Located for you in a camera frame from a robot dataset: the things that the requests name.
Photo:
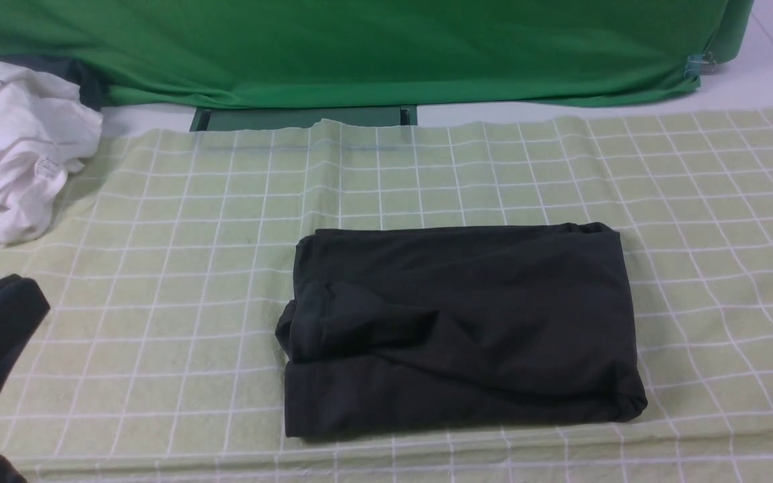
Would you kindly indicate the dark gray long-sleeve top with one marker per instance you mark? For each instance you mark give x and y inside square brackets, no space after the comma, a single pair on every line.
[418,329]

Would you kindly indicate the light green checkered tablecloth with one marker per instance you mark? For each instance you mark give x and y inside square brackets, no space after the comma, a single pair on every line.
[171,261]

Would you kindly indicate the crumpled white shirt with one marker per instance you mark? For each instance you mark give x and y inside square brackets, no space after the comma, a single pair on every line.
[46,132]

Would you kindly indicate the green backdrop cloth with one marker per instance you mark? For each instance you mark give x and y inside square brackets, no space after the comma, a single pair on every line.
[314,54]

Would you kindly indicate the blue binder clip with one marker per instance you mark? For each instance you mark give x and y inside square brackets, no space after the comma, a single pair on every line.
[699,64]

